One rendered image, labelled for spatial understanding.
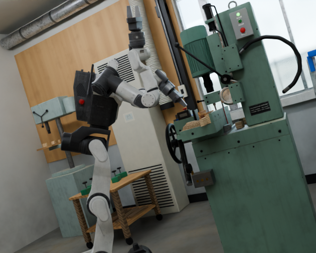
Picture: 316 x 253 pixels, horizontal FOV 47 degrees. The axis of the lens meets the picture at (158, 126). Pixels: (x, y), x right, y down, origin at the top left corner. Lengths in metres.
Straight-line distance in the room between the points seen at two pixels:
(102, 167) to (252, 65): 1.09
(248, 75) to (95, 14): 2.62
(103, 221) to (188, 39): 1.24
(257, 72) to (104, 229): 1.31
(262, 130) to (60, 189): 2.74
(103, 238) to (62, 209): 2.13
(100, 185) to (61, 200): 2.15
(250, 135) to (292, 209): 0.49
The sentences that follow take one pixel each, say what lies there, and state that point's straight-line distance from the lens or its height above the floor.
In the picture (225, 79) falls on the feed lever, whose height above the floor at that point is 1.12.
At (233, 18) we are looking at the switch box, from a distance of 2.28.
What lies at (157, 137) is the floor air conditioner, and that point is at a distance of 3.83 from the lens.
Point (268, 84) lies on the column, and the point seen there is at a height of 1.02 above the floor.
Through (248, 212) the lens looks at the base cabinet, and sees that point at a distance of 2.33.
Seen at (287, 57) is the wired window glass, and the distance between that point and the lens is 3.71.
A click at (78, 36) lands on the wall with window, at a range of 4.66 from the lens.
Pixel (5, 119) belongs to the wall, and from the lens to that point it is 5.00.
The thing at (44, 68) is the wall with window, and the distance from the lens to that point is 5.05.
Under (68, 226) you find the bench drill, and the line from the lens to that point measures 4.45.
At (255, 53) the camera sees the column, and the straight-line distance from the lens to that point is 2.30.
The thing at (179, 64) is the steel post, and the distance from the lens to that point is 3.86.
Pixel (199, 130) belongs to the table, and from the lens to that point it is 2.09.
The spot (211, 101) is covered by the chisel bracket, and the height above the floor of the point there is 1.02.
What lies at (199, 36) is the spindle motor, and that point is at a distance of 2.40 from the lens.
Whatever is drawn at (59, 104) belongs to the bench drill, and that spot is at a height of 1.49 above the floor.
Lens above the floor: 1.01
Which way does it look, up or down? 1 degrees down
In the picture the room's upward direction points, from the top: 17 degrees counter-clockwise
